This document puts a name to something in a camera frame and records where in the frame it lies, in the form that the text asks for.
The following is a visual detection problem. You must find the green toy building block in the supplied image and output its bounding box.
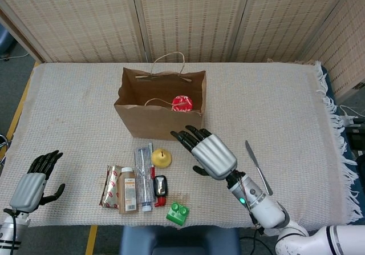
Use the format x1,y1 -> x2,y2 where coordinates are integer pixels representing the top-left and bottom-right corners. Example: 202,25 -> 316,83
166,203 -> 190,226

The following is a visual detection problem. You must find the brown juice bottle white cap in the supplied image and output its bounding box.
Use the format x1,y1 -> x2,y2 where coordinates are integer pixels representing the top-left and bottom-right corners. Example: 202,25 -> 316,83
118,167 -> 140,216

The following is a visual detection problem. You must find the black floor cable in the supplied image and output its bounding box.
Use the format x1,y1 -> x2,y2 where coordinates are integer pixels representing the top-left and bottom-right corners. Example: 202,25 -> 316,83
238,236 -> 279,255

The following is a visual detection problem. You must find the gold foil snack packet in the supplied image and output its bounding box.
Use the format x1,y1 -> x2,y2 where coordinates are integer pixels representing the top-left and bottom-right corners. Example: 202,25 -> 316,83
99,165 -> 123,209

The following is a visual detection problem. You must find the metal table knife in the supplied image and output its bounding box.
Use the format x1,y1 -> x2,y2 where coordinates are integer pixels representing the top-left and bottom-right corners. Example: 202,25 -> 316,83
245,140 -> 274,196

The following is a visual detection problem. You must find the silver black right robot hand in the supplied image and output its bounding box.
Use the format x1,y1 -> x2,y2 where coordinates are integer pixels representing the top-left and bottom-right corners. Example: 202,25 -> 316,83
170,125 -> 238,181

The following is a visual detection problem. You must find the red round object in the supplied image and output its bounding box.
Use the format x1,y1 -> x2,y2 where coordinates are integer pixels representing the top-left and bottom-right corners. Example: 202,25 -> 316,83
172,95 -> 194,114

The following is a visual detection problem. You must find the brown paper bag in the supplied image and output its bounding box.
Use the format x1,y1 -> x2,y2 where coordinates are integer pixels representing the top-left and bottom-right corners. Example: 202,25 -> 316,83
113,52 -> 208,143

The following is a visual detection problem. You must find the chrome metal ring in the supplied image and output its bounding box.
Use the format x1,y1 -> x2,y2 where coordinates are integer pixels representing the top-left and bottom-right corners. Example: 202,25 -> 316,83
0,133 -> 11,165

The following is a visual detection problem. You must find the blue padded chair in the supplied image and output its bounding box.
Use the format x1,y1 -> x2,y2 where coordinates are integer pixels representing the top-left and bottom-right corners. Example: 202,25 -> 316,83
121,225 -> 241,255

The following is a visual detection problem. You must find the black ink bottle red cap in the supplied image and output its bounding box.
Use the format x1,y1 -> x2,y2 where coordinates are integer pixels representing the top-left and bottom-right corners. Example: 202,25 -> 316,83
153,175 -> 169,208

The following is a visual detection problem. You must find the clear plastic water bottle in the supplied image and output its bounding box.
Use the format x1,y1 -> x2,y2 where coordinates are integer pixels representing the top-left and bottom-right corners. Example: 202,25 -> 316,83
133,145 -> 155,213

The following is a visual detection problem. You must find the blue office chair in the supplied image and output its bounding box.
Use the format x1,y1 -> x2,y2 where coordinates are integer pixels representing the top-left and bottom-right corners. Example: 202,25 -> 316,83
0,28 -> 15,57

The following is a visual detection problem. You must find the white woven tablecloth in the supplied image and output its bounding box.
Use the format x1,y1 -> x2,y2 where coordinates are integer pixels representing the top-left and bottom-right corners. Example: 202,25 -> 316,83
0,60 -> 360,233

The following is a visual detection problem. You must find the woven bamboo folding screen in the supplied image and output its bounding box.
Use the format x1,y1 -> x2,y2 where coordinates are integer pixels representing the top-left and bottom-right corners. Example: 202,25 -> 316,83
0,0 -> 365,96

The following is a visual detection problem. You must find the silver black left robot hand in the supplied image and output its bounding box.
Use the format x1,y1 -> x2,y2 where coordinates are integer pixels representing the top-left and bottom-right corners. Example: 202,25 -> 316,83
10,149 -> 66,213

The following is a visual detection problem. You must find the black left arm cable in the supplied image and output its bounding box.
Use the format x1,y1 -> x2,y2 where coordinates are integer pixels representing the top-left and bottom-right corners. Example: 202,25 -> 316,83
3,208 -> 19,255

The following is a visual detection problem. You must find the yellow pear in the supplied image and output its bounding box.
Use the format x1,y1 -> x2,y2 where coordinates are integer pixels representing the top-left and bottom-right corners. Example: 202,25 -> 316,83
151,148 -> 173,169

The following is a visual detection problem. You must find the red capped marker pen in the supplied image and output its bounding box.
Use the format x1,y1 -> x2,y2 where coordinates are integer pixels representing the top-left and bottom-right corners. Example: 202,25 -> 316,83
147,142 -> 157,181

